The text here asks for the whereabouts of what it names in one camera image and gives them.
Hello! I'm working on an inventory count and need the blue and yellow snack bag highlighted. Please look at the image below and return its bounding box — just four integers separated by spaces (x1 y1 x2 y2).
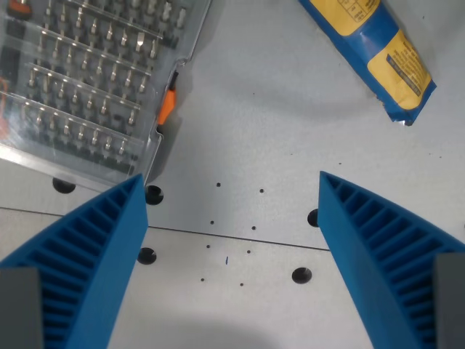
297 0 437 127

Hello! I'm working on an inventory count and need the orange case latch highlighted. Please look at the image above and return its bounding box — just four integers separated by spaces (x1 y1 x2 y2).
157 85 178 127

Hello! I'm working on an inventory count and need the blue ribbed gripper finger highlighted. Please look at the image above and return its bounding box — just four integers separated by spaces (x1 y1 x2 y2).
318 170 465 349
0 172 150 349

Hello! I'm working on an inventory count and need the clear screwdriver bit set case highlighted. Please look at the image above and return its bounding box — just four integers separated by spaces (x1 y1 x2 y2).
0 0 214 193

